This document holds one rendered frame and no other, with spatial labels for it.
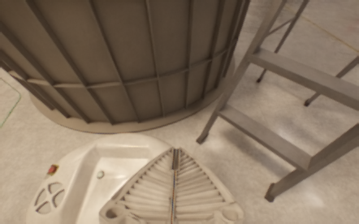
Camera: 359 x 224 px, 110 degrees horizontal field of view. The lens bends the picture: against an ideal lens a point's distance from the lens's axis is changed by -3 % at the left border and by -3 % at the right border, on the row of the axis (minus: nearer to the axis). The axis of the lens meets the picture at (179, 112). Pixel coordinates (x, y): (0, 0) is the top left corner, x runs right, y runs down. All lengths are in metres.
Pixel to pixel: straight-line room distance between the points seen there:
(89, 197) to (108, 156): 0.16
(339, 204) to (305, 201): 0.19
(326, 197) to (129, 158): 1.12
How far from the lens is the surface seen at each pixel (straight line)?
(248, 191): 0.97
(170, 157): 0.17
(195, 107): 1.11
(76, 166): 0.65
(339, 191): 1.30
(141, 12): 0.65
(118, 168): 0.65
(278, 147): 0.77
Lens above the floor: 0.88
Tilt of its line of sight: 53 degrees down
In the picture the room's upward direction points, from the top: 1 degrees clockwise
